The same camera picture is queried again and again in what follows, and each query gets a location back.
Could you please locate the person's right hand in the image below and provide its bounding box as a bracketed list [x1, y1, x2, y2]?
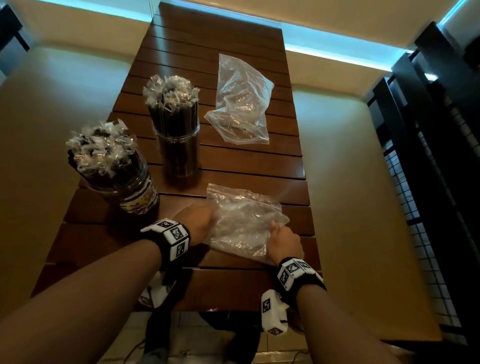
[265, 221, 305, 267]

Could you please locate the black wristband with white markers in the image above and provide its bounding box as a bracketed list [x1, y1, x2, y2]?
[275, 256, 327, 309]
[139, 218, 191, 271]

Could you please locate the beige padded bench seat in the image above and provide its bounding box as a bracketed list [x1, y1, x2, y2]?
[292, 86, 443, 342]
[0, 44, 132, 320]

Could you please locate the beige roller blind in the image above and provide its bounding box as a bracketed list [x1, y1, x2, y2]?
[444, 0, 480, 38]
[187, 0, 460, 48]

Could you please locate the person's right forearm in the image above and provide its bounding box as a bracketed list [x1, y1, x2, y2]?
[296, 284, 402, 364]

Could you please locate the transparent plastic cup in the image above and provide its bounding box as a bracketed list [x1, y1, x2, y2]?
[152, 119, 201, 178]
[67, 148, 160, 215]

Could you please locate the person's left hand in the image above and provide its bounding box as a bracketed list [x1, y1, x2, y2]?
[172, 204, 217, 247]

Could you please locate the person's left forearm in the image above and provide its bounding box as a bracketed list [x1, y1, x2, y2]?
[0, 239, 163, 364]

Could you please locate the black slatted bench backrest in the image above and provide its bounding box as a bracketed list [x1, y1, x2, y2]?
[367, 21, 480, 338]
[0, 3, 31, 53]

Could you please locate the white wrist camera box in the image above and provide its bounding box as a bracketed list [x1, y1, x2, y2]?
[138, 269, 177, 309]
[260, 288, 290, 337]

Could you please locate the clear plastic zip bag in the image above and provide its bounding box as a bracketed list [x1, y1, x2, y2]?
[204, 53, 275, 146]
[204, 182, 291, 265]

